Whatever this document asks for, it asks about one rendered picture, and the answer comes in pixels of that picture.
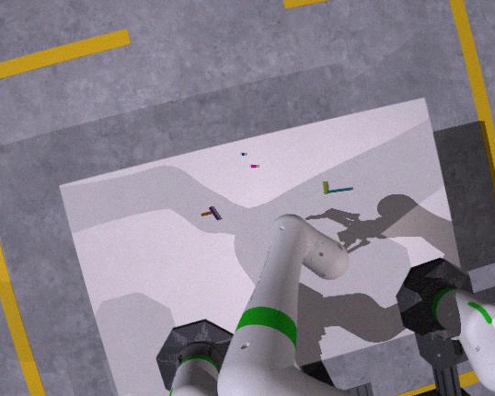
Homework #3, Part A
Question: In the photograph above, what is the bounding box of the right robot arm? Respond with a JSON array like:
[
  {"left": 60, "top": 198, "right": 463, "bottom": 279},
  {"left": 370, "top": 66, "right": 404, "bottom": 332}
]
[{"left": 418, "top": 278, "right": 495, "bottom": 391}]

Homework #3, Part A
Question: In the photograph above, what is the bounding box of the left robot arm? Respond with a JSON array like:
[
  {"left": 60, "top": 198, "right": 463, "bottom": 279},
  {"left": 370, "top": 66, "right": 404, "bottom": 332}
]
[{"left": 169, "top": 214, "right": 353, "bottom": 396}]

